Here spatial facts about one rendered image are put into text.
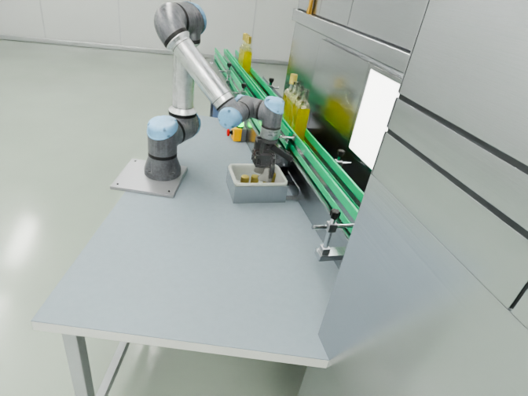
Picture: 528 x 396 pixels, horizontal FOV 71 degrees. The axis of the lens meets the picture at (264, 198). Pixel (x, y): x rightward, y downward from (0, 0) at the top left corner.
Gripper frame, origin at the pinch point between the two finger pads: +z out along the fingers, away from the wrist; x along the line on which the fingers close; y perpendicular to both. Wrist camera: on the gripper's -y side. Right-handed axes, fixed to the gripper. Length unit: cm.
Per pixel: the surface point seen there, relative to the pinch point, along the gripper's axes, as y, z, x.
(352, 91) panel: -30.1, -39.2, -2.6
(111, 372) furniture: 62, 60, 37
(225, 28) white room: -91, 26, -607
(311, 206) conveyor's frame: -11.9, -1.1, 20.8
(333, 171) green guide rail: -21.5, -12.3, 13.8
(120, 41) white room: 92, 66, -608
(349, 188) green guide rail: -21.1, -13.3, 27.9
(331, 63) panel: -30, -44, -27
